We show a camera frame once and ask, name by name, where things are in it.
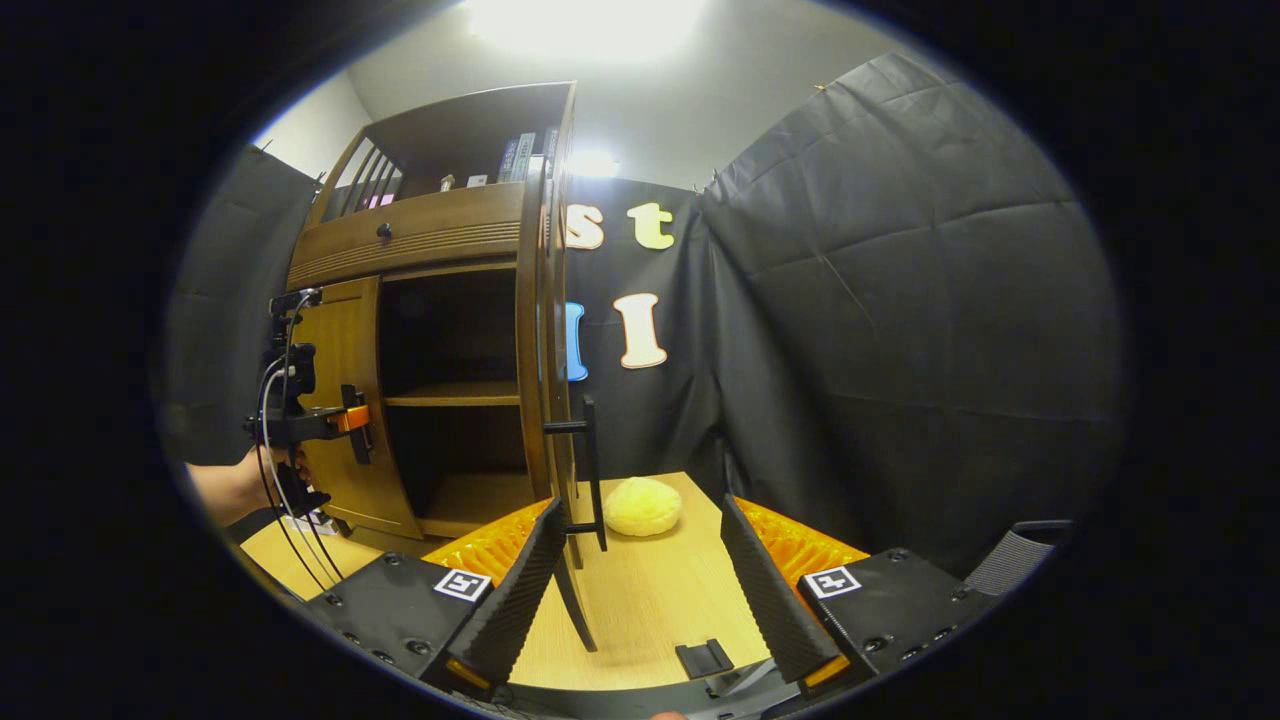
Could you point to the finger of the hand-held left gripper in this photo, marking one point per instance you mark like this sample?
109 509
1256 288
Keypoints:
357 420

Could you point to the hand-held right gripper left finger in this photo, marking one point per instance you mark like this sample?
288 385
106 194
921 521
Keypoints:
515 610

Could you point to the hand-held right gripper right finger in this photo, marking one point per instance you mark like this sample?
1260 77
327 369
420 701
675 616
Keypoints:
765 600

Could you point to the wooden shoe cabinet door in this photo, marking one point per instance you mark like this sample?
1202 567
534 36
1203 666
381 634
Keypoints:
345 340
535 350

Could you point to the wooden double-door shoe cabinet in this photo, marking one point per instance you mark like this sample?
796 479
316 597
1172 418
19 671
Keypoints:
450 230

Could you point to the wooden inner shelf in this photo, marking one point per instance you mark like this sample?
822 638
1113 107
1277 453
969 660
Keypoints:
455 395

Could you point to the yellow round sponge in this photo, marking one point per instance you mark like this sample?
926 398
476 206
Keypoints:
642 506

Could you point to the wooden drawer with black knob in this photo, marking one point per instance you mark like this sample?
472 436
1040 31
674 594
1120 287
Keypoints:
430 235

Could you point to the grey mesh office chair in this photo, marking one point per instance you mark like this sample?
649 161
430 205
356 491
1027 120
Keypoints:
1010 560

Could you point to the dark blue book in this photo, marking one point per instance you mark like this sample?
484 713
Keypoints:
507 160

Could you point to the black backdrop cloth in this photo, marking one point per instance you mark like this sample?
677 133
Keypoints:
900 300

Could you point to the large ceiling light panel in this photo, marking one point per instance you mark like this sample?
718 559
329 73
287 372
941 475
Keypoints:
585 25

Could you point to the small black bracket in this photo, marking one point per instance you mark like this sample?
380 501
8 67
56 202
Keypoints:
703 658

